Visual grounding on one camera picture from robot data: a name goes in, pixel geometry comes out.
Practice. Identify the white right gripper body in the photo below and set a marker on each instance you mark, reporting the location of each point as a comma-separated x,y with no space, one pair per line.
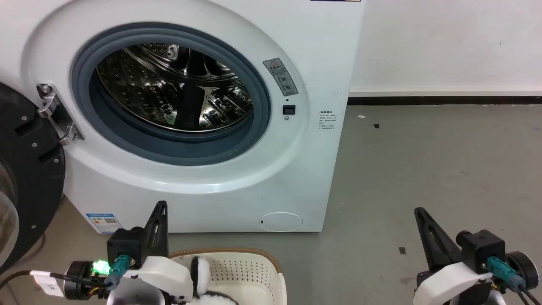
449,284

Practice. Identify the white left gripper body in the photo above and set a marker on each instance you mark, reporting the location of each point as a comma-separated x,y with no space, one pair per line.
165,277

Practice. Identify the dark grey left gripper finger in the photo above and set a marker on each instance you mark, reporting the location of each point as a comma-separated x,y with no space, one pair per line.
157,233

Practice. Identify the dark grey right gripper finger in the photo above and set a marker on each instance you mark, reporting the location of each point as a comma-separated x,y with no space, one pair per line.
436,241

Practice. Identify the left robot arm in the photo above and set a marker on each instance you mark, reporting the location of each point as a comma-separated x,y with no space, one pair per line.
78,277

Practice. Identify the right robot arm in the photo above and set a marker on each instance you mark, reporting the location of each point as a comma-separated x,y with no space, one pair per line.
525,267

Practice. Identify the black and white plush toy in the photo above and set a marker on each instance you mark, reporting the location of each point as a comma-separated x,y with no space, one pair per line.
202,273

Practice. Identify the black washing machine door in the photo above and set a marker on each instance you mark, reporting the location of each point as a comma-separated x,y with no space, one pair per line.
34,169

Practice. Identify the stainless steel washing machine drum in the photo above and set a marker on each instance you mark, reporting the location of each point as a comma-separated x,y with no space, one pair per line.
169,89

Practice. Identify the metal washing machine door hinge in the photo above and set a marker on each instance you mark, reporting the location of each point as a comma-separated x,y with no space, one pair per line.
55,112

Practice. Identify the blue energy label sticker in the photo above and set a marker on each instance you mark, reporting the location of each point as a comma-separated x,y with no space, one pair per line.
103,222

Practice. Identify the white laundry basket brown rim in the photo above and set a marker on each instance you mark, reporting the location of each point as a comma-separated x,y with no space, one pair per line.
250,275

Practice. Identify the white front-load washing machine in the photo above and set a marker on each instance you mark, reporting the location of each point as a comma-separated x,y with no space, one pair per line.
237,178

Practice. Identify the oval drain filter cover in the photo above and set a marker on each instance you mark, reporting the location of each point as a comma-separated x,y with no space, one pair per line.
280,221

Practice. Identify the grey rubber door gasket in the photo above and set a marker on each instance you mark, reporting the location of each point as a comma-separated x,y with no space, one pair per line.
258,106

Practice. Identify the small printed text label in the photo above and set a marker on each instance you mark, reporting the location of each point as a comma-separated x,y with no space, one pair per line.
327,120

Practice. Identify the black door latch slot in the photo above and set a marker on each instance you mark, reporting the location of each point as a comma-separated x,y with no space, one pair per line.
288,109

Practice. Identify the grey warning sticker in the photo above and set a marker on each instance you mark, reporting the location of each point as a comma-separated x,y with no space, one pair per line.
281,77

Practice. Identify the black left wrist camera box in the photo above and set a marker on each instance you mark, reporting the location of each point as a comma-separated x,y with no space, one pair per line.
125,245

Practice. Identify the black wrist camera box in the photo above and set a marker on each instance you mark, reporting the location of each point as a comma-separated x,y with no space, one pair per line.
125,245
482,248

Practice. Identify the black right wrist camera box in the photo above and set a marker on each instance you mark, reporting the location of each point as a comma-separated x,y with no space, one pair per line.
482,248

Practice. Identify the black wall baseboard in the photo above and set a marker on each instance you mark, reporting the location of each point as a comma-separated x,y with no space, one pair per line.
444,101

